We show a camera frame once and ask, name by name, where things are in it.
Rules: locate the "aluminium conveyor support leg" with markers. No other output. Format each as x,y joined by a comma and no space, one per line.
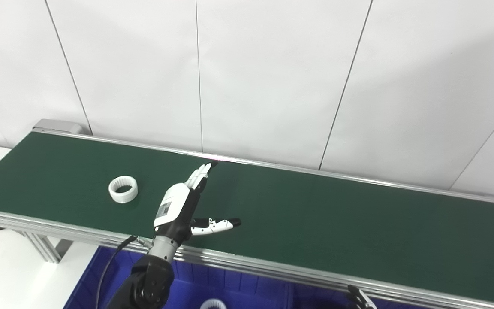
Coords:
43,246

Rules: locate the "green conveyor belt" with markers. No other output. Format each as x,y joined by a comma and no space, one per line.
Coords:
315,223
272,268

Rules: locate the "blue bin with white rings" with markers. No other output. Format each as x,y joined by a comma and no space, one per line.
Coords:
212,283

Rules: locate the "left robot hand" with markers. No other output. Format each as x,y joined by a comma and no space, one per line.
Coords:
176,206

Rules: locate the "blue bin with black parts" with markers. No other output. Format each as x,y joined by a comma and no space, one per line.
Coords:
315,300

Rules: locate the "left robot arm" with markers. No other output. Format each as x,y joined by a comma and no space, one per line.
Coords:
148,279

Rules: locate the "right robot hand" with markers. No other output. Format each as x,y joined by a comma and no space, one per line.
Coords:
360,300

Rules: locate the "grey conveyor end housing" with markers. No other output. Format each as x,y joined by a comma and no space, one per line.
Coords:
56,126

